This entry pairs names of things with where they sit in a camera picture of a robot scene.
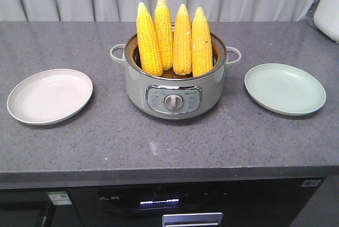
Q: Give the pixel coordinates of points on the corn cob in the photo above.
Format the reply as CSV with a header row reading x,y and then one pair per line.
x,y
147,42
182,64
201,44
163,25

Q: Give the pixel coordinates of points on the green electric cooking pot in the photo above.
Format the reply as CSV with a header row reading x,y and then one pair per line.
x,y
175,98

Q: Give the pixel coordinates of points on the green round plate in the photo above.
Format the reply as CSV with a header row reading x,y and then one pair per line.
x,y
284,89

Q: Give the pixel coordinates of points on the beige round plate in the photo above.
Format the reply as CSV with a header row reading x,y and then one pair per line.
x,y
50,96

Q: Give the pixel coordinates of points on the green white energy label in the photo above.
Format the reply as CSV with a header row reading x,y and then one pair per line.
x,y
59,198

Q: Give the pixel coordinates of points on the black drawer sterilizer cabinet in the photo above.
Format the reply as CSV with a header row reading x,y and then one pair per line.
x,y
264,202

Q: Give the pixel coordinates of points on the white rice cooker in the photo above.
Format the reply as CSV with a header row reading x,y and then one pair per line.
x,y
326,18

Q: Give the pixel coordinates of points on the upper silver drawer handle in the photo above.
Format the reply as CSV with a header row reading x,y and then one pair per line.
x,y
192,219

